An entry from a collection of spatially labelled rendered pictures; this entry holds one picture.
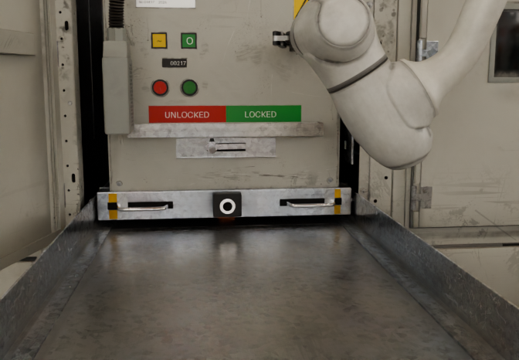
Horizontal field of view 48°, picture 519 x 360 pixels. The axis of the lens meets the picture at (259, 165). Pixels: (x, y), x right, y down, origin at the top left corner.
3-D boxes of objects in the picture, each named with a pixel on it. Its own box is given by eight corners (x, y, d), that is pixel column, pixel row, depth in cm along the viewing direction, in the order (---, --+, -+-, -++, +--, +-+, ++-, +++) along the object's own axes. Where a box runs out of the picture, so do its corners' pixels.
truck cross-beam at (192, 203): (351, 214, 127) (351, 187, 126) (97, 220, 122) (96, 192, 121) (345, 209, 132) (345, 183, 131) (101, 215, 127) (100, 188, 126)
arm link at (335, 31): (276, 22, 92) (319, 93, 94) (291, 9, 76) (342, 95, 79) (334, -16, 92) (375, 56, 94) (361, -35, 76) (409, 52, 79)
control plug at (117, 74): (130, 134, 110) (127, 39, 108) (104, 134, 110) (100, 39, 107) (134, 130, 118) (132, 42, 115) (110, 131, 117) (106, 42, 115)
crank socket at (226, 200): (242, 217, 122) (242, 194, 121) (213, 218, 121) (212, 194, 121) (241, 214, 125) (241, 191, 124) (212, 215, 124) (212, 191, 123)
